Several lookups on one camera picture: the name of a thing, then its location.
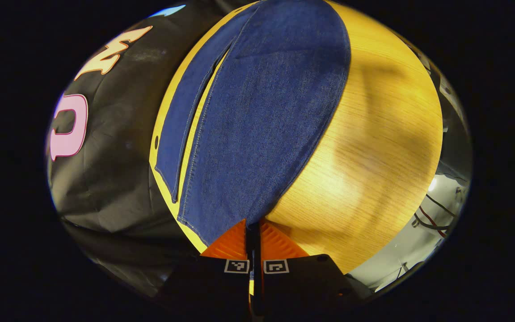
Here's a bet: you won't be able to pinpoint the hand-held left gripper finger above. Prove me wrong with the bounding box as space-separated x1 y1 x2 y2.
157 218 254 319
254 218 372 320

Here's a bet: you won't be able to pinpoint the blue denim jeans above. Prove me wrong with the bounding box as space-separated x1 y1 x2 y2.
154 0 352 246

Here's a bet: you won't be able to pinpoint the black backdrop cloth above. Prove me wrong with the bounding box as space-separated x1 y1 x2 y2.
45 0 258 299

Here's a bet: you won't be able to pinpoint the red cable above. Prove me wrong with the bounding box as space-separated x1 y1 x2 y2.
418 206 447 238

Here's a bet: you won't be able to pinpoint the black cable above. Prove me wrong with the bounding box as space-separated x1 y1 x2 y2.
425 193 458 217

